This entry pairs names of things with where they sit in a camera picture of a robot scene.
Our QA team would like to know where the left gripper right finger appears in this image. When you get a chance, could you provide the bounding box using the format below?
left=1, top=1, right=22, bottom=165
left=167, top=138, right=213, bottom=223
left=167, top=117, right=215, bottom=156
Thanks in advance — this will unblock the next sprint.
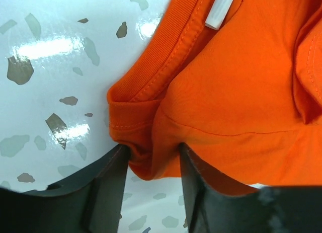
left=180, top=143, right=321, bottom=232

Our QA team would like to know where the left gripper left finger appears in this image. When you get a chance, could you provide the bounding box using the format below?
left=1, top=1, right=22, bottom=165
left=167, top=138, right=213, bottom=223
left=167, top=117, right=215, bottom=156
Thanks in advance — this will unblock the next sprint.
left=1, top=145, right=130, bottom=232

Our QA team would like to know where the orange t shirt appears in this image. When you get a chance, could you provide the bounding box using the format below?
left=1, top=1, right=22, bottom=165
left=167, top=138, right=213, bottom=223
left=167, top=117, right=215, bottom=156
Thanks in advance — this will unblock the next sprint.
left=107, top=0, right=321, bottom=186

